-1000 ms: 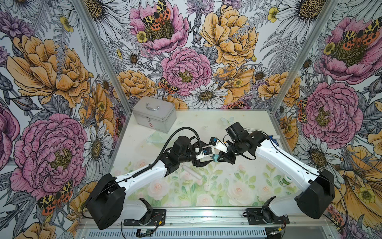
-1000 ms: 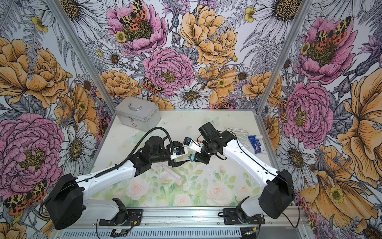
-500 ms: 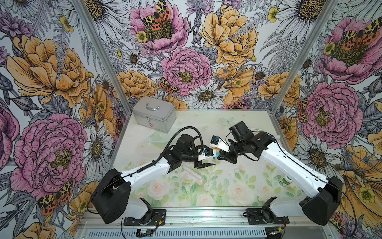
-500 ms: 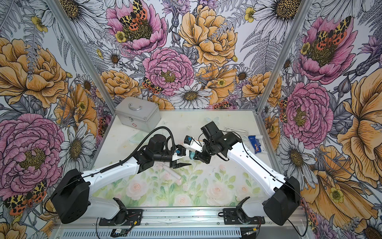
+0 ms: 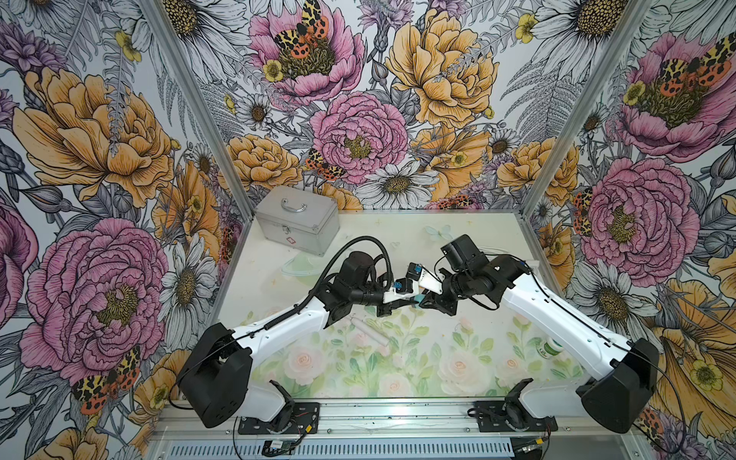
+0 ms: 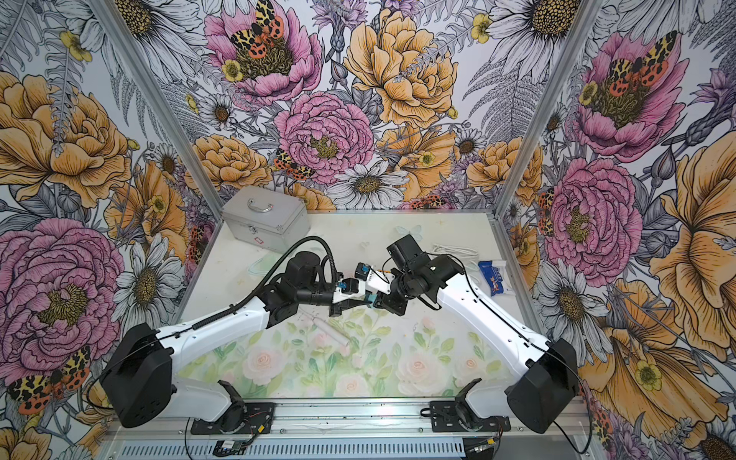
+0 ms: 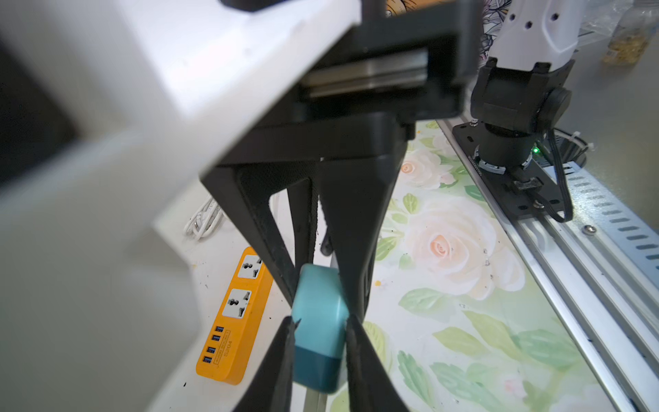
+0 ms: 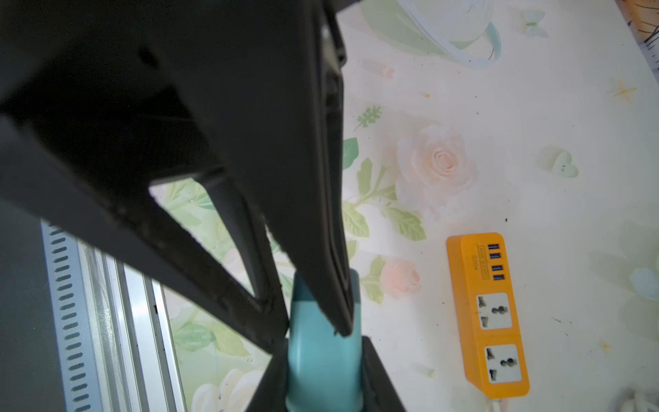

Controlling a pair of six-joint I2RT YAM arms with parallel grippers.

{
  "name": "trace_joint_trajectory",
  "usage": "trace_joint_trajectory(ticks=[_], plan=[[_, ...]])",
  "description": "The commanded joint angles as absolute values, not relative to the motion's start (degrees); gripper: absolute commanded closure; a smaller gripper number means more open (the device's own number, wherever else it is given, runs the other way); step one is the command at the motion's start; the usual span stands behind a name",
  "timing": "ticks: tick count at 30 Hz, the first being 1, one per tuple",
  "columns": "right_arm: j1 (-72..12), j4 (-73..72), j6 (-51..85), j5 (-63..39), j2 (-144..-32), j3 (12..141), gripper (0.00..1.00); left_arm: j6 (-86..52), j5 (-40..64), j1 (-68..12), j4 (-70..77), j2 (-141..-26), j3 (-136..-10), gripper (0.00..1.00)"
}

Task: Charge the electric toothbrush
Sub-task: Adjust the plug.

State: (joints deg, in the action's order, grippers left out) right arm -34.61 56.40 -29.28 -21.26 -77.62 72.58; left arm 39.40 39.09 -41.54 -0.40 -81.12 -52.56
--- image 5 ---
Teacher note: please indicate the aluminium front rail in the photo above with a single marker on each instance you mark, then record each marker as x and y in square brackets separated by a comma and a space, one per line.
[424, 428]

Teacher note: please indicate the silver metal case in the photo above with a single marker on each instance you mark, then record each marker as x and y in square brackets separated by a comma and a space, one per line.
[299, 219]

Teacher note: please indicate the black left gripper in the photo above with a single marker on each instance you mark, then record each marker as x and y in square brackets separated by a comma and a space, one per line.
[385, 309]

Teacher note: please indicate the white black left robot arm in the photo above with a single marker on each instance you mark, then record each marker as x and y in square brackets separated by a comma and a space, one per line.
[216, 378]

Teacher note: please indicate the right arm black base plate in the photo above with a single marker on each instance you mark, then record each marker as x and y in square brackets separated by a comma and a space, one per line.
[500, 416]

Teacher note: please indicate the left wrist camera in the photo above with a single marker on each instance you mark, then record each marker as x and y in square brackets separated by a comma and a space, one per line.
[404, 286]

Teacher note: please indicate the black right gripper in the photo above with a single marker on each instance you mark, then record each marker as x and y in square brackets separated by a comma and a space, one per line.
[440, 305]

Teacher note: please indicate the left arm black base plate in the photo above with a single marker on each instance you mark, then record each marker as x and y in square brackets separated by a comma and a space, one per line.
[297, 419]

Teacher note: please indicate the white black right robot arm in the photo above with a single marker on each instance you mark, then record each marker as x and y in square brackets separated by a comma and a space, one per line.
[619, 376]

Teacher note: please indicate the green capped white bottle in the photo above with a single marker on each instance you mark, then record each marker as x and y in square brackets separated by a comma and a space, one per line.
[549, 349]

